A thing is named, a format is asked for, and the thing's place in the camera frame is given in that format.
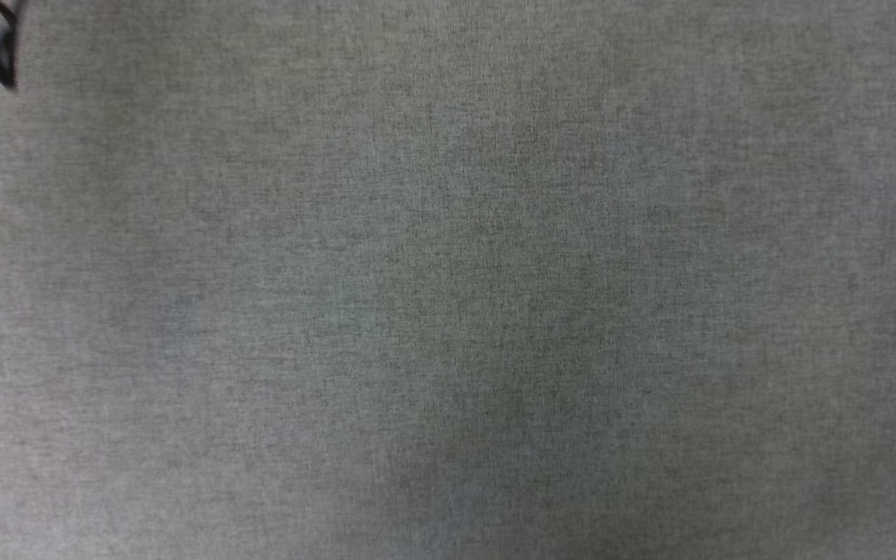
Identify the grey fabric sofa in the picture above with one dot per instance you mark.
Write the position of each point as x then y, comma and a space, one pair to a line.
456, 295

